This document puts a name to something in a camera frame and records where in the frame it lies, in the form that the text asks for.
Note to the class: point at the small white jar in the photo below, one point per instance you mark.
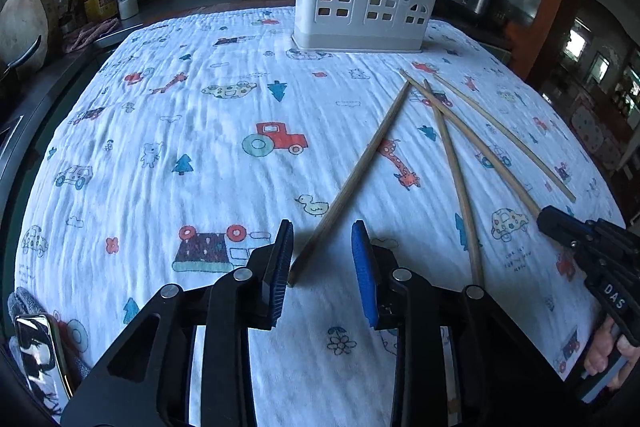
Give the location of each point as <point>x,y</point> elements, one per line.
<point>127,4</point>

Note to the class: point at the patterned chair cushion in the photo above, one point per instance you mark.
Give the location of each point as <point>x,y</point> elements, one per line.
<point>592,134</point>

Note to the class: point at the person's right hand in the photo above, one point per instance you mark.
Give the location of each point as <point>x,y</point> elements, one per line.
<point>600,349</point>

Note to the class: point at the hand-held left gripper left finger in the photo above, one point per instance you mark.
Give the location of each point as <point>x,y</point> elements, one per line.
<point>280,277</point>

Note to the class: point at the wooden chopstick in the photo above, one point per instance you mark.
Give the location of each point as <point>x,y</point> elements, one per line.
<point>457,187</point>
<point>355,177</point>
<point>505,137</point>
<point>475,144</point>

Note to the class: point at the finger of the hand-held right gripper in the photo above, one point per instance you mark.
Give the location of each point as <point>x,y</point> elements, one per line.
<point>562,227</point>

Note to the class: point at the phone with patterned case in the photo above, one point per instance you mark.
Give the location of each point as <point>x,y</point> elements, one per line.
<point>40,357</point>

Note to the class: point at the pink rag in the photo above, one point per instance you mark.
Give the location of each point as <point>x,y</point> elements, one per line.
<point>90,34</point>

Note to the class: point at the round wooden cutting board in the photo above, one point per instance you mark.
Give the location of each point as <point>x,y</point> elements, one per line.
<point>22,27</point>

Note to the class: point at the cartoon printed white cloth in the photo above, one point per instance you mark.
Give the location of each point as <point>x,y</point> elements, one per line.
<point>200,117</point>

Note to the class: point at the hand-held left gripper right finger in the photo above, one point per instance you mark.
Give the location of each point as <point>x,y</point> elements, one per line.
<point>362,277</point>

